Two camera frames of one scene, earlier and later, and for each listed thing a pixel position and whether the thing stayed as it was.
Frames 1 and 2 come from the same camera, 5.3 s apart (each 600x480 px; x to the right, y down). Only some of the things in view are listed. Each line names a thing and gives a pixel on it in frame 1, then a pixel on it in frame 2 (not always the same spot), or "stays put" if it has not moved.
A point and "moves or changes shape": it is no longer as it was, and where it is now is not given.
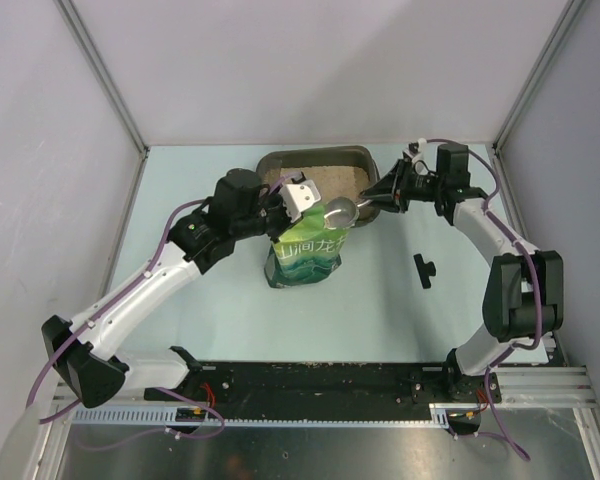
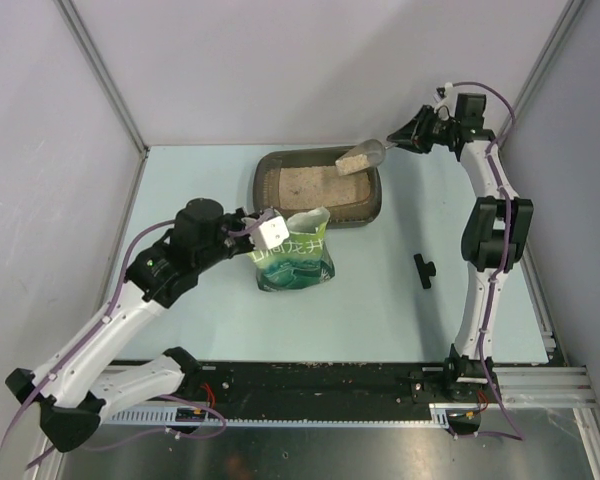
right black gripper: x=393 y=189 to x=412 y=136
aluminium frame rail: x=545 y=387 stays put
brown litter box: x=338 y=171 stays put
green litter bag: x=308 y=253 moves or changes shape
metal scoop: x=342 y=212 to x=363 y=156
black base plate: x=321 y=391 stays put
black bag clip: x=425 y=270 stays put
